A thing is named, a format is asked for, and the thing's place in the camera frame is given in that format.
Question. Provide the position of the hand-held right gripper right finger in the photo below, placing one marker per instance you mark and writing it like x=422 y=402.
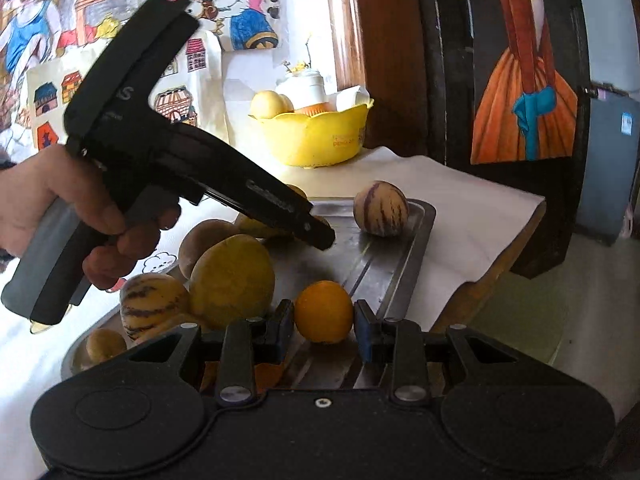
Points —
x=365 y=331

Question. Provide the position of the small brown longan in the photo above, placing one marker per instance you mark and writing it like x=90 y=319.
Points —
x=105 y=346

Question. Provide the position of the small orange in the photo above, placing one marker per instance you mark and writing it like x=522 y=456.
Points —
x=272 y=373

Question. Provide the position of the grey cabinet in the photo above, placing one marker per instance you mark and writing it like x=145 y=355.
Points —
x=610 y=175

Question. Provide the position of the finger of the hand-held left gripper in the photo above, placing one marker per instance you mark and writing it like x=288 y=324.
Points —
x=317 y=230

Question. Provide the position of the yellow pear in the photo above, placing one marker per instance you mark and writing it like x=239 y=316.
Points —
x=288 y=103
x=265 y=105

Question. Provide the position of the metal tray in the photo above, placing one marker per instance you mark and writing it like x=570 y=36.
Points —
x=380 y=260

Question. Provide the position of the yellow-green mango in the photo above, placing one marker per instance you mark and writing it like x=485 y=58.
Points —
x=232 y=280

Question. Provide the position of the person's left hand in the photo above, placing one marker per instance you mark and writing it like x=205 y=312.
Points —
x=30 y=195

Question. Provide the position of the houses drawing on paper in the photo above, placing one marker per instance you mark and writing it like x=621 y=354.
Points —
x=200 y=90

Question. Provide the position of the large striped pepino melon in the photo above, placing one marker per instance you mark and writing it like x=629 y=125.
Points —
x=150 y=305

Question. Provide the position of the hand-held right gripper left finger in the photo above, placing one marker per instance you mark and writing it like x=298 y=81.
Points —
x=281 y=330

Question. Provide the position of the round faint-striped pepino melon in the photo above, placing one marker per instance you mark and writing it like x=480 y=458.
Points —
x=380 y=207

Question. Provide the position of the brown sapodilla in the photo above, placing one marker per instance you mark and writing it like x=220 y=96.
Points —
x=205 y=242

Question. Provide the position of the colourful figures drawing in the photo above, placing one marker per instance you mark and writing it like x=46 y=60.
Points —
x=35 y=15

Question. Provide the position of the yellow plastic bowl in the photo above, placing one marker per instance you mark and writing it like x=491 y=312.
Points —
x=315 y=135

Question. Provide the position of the brown wooden door frame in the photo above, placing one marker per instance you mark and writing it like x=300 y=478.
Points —
x=380 y=50

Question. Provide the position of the jar with yellow flowers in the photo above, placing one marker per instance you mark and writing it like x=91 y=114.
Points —
x=306 y=85

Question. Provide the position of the orange dress painting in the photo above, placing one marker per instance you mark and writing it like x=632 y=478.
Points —
x=525 y=100

